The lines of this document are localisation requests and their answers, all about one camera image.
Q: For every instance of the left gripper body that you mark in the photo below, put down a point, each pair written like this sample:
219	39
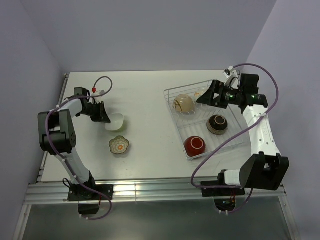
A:
95	112

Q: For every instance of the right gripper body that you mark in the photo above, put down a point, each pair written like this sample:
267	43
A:
222	102

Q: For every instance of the white square bowl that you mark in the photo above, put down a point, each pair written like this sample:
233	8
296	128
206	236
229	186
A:
116	122

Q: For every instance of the brown rimmed beige bowl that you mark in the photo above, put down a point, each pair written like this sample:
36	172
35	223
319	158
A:
217	124

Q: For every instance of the beige bowl with flower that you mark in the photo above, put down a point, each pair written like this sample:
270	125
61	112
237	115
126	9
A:
183	103

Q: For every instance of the flower shaped patterned dish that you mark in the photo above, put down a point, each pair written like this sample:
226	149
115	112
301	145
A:
118	145

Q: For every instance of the red bowl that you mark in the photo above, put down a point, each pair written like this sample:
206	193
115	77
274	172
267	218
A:
194	146

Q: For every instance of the floral leaf pattern bowl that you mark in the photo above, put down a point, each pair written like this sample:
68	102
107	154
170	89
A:
199	92

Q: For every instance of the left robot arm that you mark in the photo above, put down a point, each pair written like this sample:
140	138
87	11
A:
57	134

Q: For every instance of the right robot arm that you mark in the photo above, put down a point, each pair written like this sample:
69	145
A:
266	167

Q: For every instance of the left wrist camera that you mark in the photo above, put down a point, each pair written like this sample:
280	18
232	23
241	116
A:
97	95

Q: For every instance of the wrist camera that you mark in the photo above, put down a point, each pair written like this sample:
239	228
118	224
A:
97	95
231	75

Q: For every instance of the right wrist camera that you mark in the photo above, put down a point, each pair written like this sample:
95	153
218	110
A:
231	75

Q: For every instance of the white wire dish rack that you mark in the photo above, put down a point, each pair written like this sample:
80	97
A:
194	123

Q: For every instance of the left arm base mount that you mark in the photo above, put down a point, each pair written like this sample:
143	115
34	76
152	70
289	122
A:
88	201

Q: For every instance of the aluminium frame rail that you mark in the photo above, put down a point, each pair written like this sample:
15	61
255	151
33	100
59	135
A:
150	190

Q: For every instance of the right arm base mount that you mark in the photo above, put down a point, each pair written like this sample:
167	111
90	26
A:
224	198

